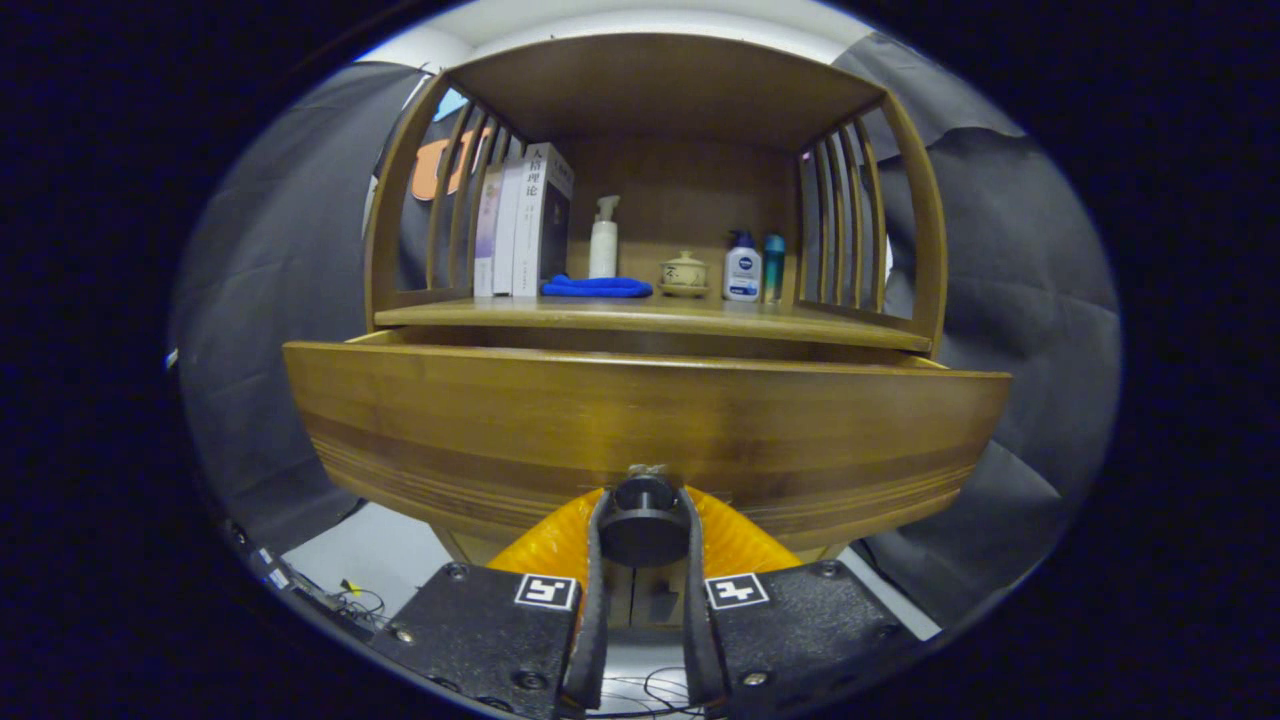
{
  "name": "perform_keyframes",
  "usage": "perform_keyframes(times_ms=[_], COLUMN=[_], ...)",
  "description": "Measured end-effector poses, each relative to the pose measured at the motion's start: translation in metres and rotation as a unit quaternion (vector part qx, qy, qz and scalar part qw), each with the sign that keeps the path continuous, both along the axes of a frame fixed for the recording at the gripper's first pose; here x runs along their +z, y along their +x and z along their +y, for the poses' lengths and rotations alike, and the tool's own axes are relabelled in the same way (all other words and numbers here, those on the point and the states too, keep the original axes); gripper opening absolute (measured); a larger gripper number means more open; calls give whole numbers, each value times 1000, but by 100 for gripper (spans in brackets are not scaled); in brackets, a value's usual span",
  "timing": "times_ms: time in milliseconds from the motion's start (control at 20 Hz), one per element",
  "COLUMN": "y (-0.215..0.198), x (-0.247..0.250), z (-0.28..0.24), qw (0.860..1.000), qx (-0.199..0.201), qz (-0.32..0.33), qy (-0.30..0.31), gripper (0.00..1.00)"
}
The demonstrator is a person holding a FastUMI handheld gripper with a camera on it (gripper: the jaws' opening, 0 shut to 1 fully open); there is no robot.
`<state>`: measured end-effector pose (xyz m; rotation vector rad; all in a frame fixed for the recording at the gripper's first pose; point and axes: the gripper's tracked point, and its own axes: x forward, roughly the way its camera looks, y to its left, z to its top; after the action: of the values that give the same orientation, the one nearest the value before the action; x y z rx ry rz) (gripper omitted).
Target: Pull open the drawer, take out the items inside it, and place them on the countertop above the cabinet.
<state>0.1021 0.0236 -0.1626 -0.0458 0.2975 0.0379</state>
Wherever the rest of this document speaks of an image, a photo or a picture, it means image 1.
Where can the white book with dark cover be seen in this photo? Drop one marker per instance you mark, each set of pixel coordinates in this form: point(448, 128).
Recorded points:
point(530, 230)

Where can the white pump bottle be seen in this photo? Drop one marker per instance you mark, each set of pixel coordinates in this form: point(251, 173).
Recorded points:
point(603, 250)

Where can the black round drawer knob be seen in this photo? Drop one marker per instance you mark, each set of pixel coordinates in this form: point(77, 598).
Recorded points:
point(643, 525)

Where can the white lotion bottle blue cap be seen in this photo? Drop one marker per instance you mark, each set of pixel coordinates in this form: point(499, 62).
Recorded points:
point(742, 272)

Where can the blue folded cloth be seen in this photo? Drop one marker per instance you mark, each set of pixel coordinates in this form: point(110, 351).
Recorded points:
point(595, 288)

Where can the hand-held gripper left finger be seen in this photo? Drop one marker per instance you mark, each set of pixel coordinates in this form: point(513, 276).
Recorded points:
point(597, 620)

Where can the beige lidded teacup with saucer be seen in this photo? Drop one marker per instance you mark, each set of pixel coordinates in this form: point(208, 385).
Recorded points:
point(684, 275)

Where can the wooden countertop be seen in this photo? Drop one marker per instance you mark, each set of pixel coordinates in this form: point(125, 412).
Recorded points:
point(650, 315)

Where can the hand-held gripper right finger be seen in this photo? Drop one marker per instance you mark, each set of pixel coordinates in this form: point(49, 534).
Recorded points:
point(697, 640)

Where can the wooden cabinet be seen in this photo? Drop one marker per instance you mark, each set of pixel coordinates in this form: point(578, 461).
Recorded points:
point(660, 90)

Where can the pale purple book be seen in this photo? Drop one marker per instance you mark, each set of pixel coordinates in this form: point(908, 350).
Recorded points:
point(486, 240)

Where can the wooden cabinet door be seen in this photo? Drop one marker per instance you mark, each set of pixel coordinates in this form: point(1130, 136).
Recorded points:
point(620, 600)
point(665, 580)

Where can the wooden drawer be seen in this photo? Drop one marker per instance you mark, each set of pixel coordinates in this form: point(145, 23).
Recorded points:
point(650, 420)

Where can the teal translucent bottle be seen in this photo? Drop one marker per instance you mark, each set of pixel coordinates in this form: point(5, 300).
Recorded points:
point(774, 270)

